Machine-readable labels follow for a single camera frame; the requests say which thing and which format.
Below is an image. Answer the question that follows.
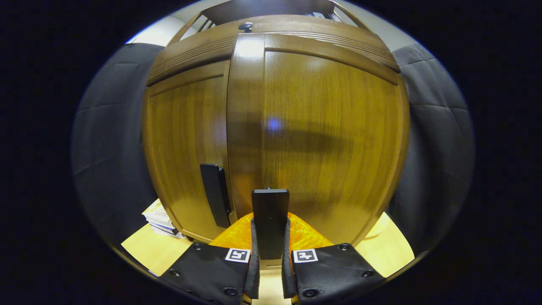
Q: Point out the black backdrop cloth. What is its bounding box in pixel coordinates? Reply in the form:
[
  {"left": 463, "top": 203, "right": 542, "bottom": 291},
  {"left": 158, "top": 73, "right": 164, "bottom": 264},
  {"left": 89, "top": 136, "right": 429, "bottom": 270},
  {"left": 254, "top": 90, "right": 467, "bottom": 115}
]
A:
[{"left": 70, "top": 42, "right": 476, "bottom": 255}]

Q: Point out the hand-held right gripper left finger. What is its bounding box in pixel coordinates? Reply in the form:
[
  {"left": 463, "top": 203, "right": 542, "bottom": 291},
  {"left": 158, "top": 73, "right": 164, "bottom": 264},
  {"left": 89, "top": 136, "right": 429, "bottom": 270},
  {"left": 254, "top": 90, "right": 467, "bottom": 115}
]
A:
[{"left": 159, "top": 212, "right": 260, "bottom": 305}]

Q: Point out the wooden drawer with black knob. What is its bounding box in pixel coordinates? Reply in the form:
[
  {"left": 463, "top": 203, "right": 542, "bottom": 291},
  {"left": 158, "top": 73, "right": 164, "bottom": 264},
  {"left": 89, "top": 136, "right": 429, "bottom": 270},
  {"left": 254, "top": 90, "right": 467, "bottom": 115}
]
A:
[{"left": 146, "top": 15, "right": 401, "bottom": 87}]

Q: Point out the wooden double-door shoe cabinet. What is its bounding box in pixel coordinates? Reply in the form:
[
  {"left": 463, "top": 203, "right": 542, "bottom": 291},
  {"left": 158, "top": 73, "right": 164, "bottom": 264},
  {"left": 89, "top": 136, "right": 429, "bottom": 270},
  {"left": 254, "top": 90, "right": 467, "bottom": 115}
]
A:
[{"left": 146, "top": 0, "right": 401, "bottom": 245}]

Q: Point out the stack of white books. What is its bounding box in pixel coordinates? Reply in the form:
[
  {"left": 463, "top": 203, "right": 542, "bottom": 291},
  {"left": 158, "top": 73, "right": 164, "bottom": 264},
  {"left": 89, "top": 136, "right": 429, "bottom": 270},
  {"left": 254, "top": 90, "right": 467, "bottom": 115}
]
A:
[{"left": 142, "top": 198, "right": 186, "bottom": 239}]

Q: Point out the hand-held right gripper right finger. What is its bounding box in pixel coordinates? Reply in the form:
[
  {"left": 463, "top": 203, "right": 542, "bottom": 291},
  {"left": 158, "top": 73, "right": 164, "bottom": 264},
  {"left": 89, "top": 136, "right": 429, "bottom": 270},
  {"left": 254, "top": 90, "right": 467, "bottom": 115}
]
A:
[{"left": 282, "top": 212, "right": 386, "bottom": 305}]

